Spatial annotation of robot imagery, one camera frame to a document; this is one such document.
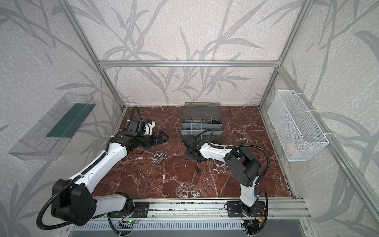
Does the aluminium front rail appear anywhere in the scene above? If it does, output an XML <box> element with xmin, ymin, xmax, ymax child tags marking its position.
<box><xmin>62</xmin><ymin>199</ymin><xmax>311</xmax><ymax>221</ymax></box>

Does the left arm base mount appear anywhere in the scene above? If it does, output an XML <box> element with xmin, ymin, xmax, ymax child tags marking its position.
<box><xmin>110</xmin><ymin>201</ymin><xmax>150</xmax><ymax>218</ymax></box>

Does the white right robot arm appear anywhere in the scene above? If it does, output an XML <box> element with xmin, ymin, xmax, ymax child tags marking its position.
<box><xmin>182</xmin><ymin>136</ymin><xmax>262</xmax><ymax>217</ymax></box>

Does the grey plastic organizer box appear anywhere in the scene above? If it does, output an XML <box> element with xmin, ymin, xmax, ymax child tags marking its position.
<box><xmin>180</xmin><ymin>102</ymin><xmax>224</xmax><ymax>143</ymax></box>

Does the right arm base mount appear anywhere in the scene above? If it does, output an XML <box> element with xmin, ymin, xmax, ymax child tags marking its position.
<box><xmin>226</xmin><ymin>201</ymin><xmax>266</xmax><ymax>218</ymax></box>

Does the clear plastic wall tray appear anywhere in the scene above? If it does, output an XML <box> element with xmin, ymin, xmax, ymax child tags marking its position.
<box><xmin>8</xmin><ymin>92</ymin><xmax>96</xmax><ymax>161</ymax></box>

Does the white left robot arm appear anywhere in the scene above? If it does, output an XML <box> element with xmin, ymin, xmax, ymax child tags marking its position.
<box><xmin>48</xmin><ymin>131</ymin><xmax>170</xmax><ymax>226</ymax></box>

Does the white wire mesh basket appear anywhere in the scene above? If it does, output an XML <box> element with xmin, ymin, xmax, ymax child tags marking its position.
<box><xmin>268</xmin><ymin>90</ymin><xmax>329</xmax><ymax>162</ymax></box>

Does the aluminium frame post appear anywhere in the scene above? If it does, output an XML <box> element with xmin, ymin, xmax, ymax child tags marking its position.
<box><xmin>258</xmin><ymin>0</ymin><xmax>314</xmax><ymax>109</ymax></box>

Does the silver nuts pile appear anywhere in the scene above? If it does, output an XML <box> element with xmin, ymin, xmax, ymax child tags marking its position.
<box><xmin>153</xmin><ymin>152</ymin><xmax>168</xmax><ymax>164</ymax></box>

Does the aluminium back crossbar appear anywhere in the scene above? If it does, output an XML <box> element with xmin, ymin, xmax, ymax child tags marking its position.
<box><xmin>98</xmin><ymin>60</ymin><xmax>279</xmax><ymax>68</ymax></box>

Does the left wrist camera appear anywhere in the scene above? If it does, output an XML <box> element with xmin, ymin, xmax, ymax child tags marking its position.
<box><xmin>126</xmin><ymin>119</ymin><xmax>156</xmax><ymax>137</ymax></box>

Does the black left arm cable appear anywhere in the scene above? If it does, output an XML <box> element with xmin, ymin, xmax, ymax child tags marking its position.
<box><xmin>36</xmin><ymin>174</ymin><xmax>81</xmax><ymax>231</ymax></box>

